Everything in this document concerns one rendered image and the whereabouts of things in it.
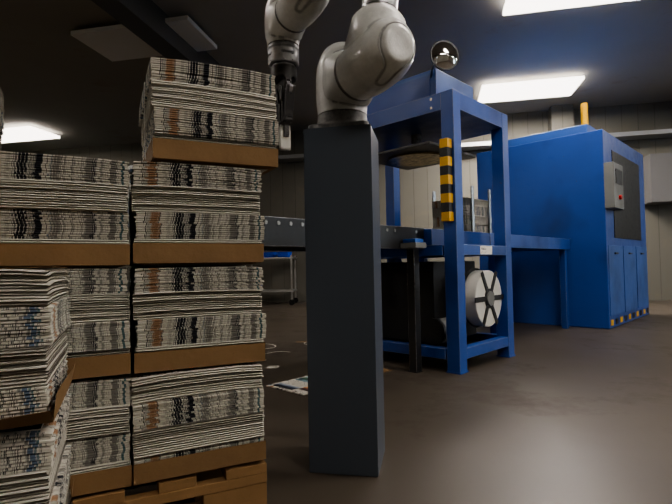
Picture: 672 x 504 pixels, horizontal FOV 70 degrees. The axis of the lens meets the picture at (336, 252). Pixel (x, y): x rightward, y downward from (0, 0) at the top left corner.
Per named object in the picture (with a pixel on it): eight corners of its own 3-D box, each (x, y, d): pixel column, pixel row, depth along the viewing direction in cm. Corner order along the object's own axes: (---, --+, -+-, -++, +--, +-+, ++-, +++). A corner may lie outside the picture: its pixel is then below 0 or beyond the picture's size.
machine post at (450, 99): (460, 374, 254) (452, 87, 259) (446, 372, 260) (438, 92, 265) (468, 372, 261) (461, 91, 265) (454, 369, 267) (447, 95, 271)
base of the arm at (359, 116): (376, 143, 159) (376, 127, 159) (367, 124, 137) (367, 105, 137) (323, 147, 163) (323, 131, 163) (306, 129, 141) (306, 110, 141)
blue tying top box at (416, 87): (436, 101, 280) (435, 67, 280) (359, 123, 321) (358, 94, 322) (473, 117, 312) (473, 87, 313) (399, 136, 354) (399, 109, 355)
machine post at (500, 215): (509, 357, 297) (502, 111, 302) (496, 356, 303) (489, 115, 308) (515, 355, 304) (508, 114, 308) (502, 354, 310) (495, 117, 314)
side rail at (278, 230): (218, 244, 174) (217, 212, 174) (210, 245, 178) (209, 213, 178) (425, 249, 270) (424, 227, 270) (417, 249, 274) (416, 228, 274)
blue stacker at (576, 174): (622, 330, 405) (613, 89, 411) (480, 320, 495) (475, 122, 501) (659, 314, 512) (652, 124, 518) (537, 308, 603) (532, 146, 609)
